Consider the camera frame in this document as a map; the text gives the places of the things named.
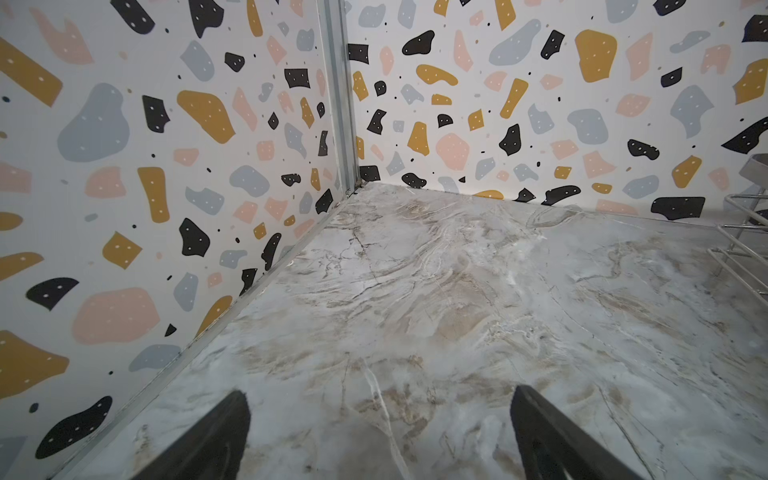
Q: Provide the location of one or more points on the aluminium corner post left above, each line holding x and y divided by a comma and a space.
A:
334, 39

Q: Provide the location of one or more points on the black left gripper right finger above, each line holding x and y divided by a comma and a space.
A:
552, 446

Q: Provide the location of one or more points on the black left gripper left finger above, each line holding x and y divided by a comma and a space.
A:
212, 448

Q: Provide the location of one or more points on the steel wire dish rack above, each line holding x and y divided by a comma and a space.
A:
745, 256

